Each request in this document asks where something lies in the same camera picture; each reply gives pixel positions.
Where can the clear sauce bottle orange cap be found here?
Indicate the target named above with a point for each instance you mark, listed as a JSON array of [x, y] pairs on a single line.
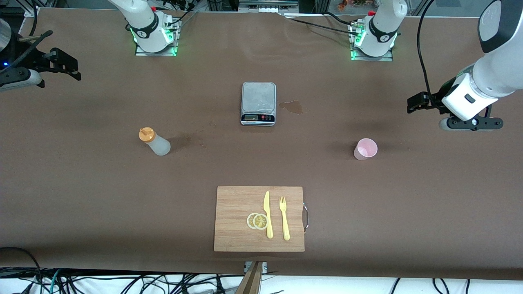
[[159, 145]]

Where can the silver digital kitchen scale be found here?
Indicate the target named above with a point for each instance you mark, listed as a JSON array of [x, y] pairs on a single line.
[[258, 98]]

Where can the lemon slice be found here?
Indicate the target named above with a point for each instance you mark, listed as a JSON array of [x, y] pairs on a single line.
[[249, 220], [260, 221]]

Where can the aluminium corner bracket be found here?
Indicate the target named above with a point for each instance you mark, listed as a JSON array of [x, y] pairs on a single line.
[[32, 11]]

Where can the small metal bracket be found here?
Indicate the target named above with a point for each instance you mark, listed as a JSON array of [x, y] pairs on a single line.
[[264, 267]]

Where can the yellow plastic knife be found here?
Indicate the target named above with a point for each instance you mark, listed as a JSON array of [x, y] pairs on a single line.
[[267, 212]]

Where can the white power strip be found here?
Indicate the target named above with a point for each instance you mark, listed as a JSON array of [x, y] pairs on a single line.
[[267, 9]]

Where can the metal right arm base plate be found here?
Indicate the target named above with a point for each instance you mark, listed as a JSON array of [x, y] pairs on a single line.
[[163, 54]]

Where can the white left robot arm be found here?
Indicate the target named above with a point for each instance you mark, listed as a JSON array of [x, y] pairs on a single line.
[[502, 73]]

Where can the brown table cover sheet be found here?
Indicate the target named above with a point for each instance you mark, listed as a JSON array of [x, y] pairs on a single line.
[[81, 183]]

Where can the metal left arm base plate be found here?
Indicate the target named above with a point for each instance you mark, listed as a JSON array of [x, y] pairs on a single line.
[[384, 58]]

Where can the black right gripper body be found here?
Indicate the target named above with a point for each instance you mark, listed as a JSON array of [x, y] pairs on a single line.
[[33, 60]]

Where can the bamboo cutting board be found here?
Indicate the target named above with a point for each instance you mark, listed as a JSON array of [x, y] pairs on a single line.
[[233, 220]]

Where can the yellow plastic fork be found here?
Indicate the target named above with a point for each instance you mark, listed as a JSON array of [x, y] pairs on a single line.
[[285, 224]]

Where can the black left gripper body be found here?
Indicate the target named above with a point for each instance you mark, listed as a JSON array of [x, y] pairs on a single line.
[[435, 99]]

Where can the pink plastic cup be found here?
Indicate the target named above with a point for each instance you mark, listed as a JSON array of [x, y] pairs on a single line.
[[363, 152]]

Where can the wooden beam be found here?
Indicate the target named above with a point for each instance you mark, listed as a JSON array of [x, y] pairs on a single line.
[[251, 281]]

